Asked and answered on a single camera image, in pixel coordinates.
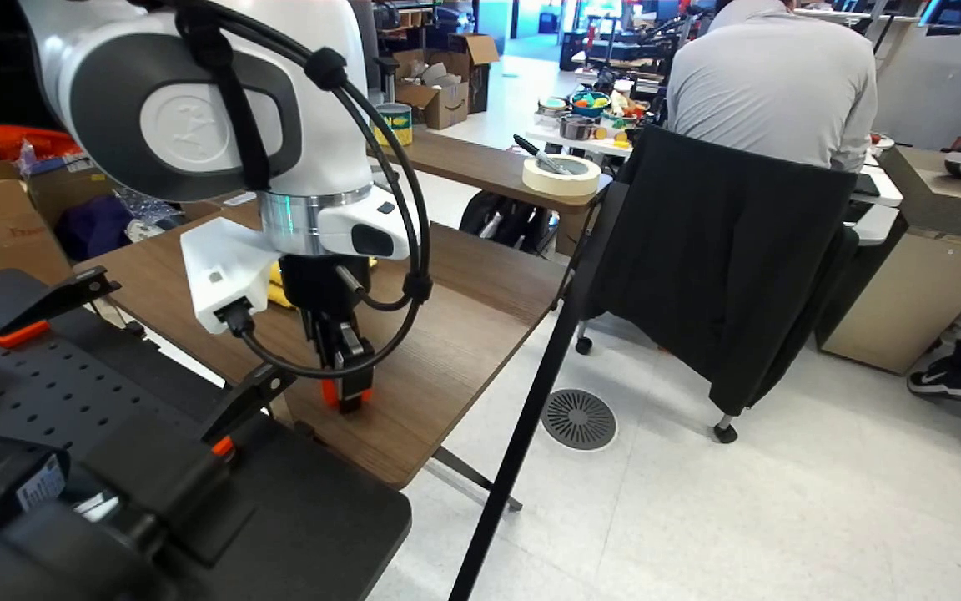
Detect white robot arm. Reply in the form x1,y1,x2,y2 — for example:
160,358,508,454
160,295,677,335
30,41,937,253
19,0,423,404

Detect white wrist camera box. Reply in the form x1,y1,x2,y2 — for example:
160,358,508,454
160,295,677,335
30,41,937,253
179,218,278,335

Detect wooden side desk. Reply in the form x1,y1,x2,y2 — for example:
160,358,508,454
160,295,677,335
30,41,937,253
403,130,610,214

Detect black office chair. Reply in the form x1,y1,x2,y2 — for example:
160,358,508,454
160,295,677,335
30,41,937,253
587,127,854,444

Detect yellow green labelled can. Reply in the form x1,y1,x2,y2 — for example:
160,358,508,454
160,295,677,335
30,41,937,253
376,105,413,146

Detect yellow towel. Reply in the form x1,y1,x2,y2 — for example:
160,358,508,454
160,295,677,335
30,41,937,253
267,262,295,309

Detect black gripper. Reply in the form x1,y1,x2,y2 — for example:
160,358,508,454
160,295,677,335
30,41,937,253
279,253,373,404

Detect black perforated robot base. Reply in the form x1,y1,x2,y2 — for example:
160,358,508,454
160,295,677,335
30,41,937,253
0,271,410,601

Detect person in grey shirt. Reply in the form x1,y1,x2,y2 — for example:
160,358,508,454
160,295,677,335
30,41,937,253
667,0,879,174

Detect white tape roll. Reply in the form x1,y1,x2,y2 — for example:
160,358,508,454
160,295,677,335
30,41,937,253
520,155,602,197

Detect round floor drain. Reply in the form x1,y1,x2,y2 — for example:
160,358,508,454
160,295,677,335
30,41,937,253
544,392,617,450

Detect black clamp orange tips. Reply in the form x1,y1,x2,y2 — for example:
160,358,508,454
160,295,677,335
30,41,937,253
0,266,116,351

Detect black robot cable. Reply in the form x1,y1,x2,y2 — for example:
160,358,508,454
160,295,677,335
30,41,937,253
175,0,436,385

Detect red toy strawberry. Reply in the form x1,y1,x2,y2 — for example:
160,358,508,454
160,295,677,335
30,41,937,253
319,380,373,412

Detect cardboard box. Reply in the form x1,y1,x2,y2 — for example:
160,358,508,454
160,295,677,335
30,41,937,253
393,32,501,130

